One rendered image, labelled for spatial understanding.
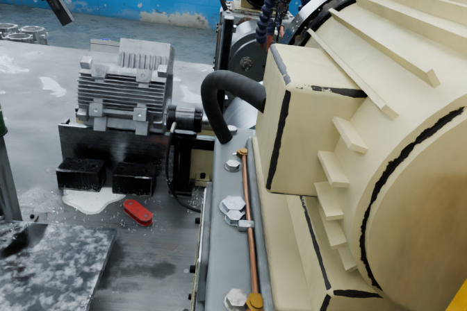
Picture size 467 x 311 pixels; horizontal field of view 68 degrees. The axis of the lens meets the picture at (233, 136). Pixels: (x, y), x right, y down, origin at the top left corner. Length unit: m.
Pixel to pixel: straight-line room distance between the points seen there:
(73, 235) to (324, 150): 0.52
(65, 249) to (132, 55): 0.46
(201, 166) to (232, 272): 0.68
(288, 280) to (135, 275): 0.51
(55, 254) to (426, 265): 0.54
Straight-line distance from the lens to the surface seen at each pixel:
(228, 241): 0.30
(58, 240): 0.66
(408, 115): 0.17
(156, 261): 0.76
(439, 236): 0.20
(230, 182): 0.36
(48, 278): 0.61
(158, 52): 0.88
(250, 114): 0.57
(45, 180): 1.00
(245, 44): 1.09
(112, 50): 1.14
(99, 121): 0.89
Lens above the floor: 1.37
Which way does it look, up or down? 29 degrees down
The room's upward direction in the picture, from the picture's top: 8 degrees clockwise
